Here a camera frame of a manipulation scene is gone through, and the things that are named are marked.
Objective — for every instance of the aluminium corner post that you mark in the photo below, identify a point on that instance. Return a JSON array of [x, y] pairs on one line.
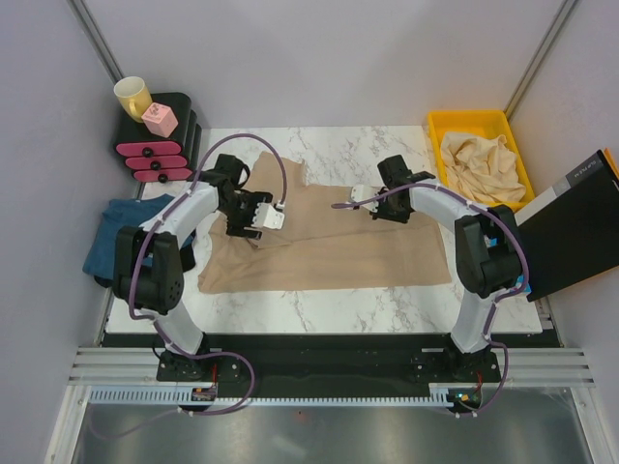
[[93, 33], [550, 39]]

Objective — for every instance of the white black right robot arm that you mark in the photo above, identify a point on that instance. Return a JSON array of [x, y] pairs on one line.
[[490, 261]]

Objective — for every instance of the yellow mug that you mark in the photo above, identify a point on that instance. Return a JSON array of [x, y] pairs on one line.
[[133, 95]]

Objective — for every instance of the pink cube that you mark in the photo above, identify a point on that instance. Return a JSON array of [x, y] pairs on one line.
[[159, 119]]

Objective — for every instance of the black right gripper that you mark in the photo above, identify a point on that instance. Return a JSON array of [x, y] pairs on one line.
[[402, 217]]

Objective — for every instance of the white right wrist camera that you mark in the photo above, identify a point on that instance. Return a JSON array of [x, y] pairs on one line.
[[361, 193]]

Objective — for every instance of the yellow plastic bin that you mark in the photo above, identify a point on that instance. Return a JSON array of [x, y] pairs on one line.
[[484, 123]]

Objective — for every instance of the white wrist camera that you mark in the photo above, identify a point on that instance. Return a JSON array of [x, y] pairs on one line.
[[361, 193], [267, 216]]

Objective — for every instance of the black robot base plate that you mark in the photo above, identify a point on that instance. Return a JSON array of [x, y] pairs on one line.
[[224, 363]]

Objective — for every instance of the right aluminium corner post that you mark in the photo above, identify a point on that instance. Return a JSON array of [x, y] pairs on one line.
[[550, 39]]

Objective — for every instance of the black pink drawer unit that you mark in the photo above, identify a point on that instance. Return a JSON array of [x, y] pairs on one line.
[[154, 159]]

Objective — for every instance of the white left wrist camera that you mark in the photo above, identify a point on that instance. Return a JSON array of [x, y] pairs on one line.
[[267, 216]]

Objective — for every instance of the aluminium frame rail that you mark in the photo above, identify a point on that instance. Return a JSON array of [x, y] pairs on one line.
[[524, 367]]

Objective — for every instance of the left aluminium corner post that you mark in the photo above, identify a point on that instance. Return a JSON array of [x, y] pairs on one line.
[[93, 33]]

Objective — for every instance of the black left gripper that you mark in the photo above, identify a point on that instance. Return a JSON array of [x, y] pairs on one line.
[[235, 228]]

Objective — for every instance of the cream yellow t shirt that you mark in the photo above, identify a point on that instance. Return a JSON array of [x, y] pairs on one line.
[[483, 170]]

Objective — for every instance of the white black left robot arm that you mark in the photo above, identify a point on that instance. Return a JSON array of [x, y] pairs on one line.
[[148, 269]]

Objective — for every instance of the tan beige t shirt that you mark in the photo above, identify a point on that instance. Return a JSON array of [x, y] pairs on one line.
[[320, 248]]

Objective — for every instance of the blue folded t shirt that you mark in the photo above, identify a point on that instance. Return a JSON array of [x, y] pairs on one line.
[[119, 213]]

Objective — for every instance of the blue white booklet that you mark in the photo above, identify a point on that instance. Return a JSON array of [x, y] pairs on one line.
[[494, 242]]

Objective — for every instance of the white slotted cable duct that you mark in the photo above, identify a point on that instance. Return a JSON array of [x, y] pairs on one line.
[[205, 395]]

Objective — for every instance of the black clip file binder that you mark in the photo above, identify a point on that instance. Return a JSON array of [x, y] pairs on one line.
[[570, 231]]

